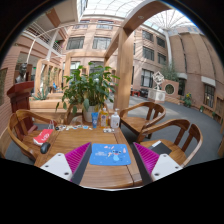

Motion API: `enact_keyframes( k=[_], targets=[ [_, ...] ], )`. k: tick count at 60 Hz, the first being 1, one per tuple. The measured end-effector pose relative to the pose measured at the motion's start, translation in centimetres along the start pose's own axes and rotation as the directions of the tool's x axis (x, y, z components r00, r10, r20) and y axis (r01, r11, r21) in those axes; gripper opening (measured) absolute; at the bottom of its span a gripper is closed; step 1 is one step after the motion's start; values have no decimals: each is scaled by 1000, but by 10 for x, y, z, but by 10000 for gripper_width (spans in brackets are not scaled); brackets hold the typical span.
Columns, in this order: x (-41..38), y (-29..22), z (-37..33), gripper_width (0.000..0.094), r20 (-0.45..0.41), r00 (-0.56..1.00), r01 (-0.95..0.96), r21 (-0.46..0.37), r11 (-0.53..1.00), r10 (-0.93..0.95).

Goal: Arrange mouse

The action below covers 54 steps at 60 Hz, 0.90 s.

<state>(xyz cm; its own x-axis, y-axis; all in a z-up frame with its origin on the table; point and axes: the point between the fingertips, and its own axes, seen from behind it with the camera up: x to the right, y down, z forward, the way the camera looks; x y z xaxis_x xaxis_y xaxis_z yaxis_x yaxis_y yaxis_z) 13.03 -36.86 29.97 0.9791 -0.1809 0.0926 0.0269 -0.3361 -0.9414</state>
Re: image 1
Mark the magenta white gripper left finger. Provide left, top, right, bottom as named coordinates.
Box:
left=41, top=143, right=91, bottom=182

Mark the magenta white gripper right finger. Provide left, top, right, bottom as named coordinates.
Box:
left=133, top=143, right=182, bottom=182

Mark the blue cartoon mouse pad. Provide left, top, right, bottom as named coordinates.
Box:
left=89, top=143, right=131, bottom=166

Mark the black computer mouse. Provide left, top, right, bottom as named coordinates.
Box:
left=40, top=142, right=51, bottom=154

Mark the black notebook on chair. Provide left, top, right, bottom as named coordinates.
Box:
left=149, top=141, right=171, bottom=155

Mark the small wrapped packets row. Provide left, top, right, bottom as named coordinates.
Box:
left=55, top=125, right=92, bottom=131

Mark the red paper bag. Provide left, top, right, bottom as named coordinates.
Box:
left=33, top=129, right=53, bottom=146

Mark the wooden chair right front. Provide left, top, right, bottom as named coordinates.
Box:
left=137, top=119, right=203, bottom=167

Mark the wooden chair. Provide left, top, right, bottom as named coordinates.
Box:
left=8, top=109, right=57, bottom=161
left=120, top=102, right=166, bottom=135
left=137, top=119, right=203, bottom=167

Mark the small silver packet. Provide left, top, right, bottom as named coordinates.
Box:
left=103, top=128, right=114, bottom=133

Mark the blue tube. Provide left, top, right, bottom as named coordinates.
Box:
left=91, top=112, right=98, bottom=128

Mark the wooden chair right rear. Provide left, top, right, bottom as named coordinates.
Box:
left=120, top=102, right=166, bottom=135

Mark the yellow liquid bottle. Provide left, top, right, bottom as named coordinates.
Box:
left=100, top=108, right=109, bottom=128

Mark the white pump bottle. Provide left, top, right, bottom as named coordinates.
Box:
left=110, top=109, right=120, bottom=128

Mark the wooden chair left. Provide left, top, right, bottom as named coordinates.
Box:
left=8, top=109, right=57, bottom=161

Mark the white geometric sculpture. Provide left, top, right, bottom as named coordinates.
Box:
left=148, top=72, right=166, bottom=103

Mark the green potted plant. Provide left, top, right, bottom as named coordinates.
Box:
left=61, top=62, right=119, bottom=124

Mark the bronze bust statue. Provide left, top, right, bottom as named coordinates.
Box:
left=15, top=63, right=27, bottom=83

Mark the wooden arch pillar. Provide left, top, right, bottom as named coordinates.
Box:
left=104, top=0, right=170, bottom=110

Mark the dark red wooden pedestal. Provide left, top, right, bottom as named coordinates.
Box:
left=6, top=80, right=38, bottom=135

